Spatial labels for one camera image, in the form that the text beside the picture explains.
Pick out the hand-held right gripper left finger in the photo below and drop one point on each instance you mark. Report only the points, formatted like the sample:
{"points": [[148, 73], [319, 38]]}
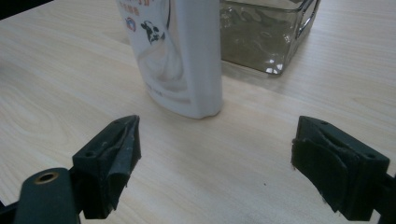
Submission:
{"points": [[106, 165]]}

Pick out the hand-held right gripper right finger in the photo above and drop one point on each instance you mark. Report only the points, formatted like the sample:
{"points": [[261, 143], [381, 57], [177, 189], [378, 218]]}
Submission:
{"points": [[336, 168]]}

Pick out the white milk bottle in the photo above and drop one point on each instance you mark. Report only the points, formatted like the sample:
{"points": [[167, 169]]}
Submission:
{"points": [[177, 56]]}

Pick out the square clear glass container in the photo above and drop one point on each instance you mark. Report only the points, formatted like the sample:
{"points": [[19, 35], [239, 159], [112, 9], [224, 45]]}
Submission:
{"points": [[261, 34]]}

